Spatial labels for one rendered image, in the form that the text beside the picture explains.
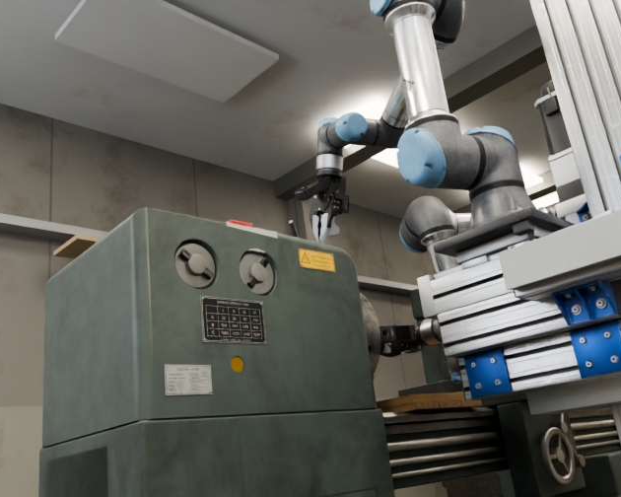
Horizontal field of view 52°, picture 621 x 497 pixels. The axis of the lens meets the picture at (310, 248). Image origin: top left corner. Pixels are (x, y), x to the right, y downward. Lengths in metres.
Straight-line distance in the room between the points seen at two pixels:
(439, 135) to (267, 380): 0.60
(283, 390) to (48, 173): 3.67
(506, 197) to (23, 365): 3.46
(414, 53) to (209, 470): 0.93
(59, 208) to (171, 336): 3.57
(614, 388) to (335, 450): 0.55
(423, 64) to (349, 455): 0.84
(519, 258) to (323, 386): 0.50
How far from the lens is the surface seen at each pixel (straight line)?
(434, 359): 6.30
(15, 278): 4.41
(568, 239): 1.10
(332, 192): 1.75
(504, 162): 1.37
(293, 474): 1.29
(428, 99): 1.36
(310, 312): 1.39
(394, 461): 1.65
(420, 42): 1.44
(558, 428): 2.09
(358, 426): 1.43
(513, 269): 1.14
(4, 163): 4.68
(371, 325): 1.68
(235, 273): 1.29
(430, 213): 1.68
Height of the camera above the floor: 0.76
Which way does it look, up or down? 19 degrees up
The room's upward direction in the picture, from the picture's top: 7 degrees counter-clockwise
